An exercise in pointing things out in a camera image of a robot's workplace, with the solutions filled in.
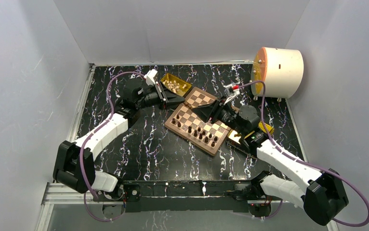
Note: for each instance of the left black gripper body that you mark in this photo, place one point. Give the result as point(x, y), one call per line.
point(156, 97)

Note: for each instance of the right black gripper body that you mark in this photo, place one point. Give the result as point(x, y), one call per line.
point(223, 113)

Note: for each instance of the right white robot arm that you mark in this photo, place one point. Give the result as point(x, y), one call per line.
point(319, 193)

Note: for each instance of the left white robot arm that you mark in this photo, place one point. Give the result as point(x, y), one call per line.
point(74, 165)

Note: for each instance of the pile of light pieces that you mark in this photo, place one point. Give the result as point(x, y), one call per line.
point(175, 86)

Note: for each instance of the gold tray light pieces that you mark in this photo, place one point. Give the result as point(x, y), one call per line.
point(172, 77)

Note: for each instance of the gold tray dark pieces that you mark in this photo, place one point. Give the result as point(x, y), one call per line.
point(248, 144)

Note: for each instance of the wooden chess board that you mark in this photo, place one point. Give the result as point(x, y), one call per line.
point(197, 97)

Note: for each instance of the white round drawer cabinet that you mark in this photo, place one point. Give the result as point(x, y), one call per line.
point(280, 69)

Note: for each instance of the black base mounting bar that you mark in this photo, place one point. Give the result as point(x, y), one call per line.
point(184, 194)

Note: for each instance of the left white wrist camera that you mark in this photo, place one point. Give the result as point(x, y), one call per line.
point(150, 77)

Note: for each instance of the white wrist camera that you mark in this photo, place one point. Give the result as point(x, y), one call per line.
point(150, 77)
point(232, 91)

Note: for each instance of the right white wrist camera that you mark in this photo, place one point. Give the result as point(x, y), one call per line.
point(232, 91)

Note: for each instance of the aluminium frame rail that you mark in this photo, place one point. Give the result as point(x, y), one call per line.
point(57, 193)

